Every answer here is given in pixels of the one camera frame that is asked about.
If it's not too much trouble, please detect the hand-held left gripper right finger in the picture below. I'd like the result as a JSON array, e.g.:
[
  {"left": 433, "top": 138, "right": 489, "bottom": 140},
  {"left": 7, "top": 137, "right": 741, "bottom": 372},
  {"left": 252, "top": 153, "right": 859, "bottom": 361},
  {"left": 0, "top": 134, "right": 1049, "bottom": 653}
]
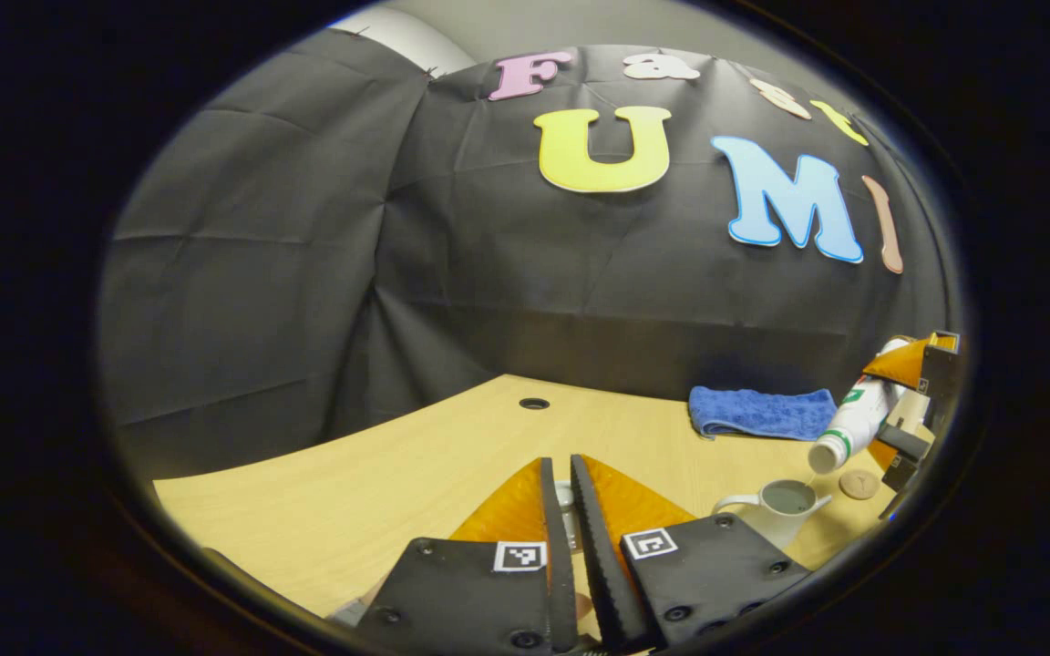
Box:
[{"left": 570, "top": 453, "right": 814, "bottom": 651}]

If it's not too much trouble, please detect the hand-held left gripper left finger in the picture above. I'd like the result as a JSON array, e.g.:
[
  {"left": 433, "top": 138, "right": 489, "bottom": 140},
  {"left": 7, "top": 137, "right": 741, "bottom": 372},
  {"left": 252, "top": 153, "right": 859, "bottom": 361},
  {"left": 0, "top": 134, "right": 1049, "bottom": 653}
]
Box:
[{"left": 355, "top": 456, "right": 579, "bottom": 656}]

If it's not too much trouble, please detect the white water bottle green label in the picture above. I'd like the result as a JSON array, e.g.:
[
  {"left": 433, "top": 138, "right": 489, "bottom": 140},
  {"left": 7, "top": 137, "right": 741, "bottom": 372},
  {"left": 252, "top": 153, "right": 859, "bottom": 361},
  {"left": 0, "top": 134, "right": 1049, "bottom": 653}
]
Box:
[{"left": 808, "top": 339, "right": 909, "bottom": 475}]

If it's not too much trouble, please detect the white ceramic teacup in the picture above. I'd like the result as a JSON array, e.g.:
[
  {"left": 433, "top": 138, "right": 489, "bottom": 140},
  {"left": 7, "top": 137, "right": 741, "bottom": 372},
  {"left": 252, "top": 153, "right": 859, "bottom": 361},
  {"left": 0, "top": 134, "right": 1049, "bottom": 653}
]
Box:
[{"left": 712, "top": 479, "right": 833, "bottom": 550}]

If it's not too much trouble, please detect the blue folded towel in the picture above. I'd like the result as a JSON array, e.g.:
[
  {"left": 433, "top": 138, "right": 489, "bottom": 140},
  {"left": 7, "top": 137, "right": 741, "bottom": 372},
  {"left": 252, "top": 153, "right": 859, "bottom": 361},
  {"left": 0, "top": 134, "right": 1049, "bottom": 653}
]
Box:
[{"left": 688, "top": 385, "right": 839, "bottom": 442}]

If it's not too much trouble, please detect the black backdrop cloth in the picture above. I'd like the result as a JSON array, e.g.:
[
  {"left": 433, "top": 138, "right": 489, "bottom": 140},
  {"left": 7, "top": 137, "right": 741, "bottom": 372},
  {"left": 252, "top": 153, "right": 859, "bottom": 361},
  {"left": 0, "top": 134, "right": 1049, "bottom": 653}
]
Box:
[{"left": 97, "top": 27, "right": 959, "bottom": 475}]

